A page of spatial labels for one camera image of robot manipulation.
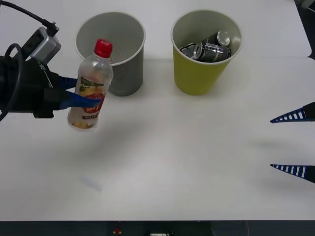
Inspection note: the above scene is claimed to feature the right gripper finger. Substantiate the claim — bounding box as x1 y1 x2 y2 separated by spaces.
270 163 315 184
269 101 315 124

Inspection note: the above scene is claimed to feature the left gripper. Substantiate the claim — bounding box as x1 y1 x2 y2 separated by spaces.
0 56 103 119

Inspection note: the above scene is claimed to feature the clear bottle with red cap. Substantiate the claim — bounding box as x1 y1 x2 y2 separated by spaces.
67 38 114 133

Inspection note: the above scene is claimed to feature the grey waste bin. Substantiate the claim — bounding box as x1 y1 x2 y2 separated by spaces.
75 11 146 97

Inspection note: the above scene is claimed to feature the black drink can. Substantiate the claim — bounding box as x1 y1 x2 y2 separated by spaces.
179 43 197 59
203 30 232 47
193 41 232 63

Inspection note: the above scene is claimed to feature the yellow-green waste bin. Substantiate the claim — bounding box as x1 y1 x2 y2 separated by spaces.
170 9 243 96

